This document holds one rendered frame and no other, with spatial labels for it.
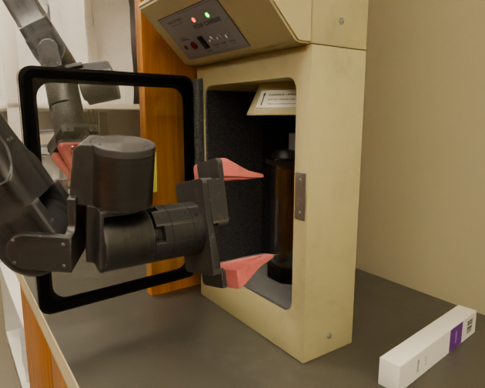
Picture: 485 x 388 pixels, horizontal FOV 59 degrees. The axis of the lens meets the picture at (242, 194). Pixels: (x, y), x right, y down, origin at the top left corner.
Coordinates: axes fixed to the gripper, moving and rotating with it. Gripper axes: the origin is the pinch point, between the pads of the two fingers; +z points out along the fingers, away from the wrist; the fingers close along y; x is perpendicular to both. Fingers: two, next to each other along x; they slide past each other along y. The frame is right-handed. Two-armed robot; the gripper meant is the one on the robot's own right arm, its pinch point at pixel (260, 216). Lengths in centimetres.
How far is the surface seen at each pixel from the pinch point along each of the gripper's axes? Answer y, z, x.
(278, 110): 15.6, 13.7, 10.3
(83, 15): 75, 16, 114
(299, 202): 0.9, 11.1, 5.1
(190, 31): 30.6, 4.4, 18.8
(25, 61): 64, -2, 135
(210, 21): 29.4, 4.1, 11.9
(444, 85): 20, 54, 6
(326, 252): -7.4, 15.6, 5.5
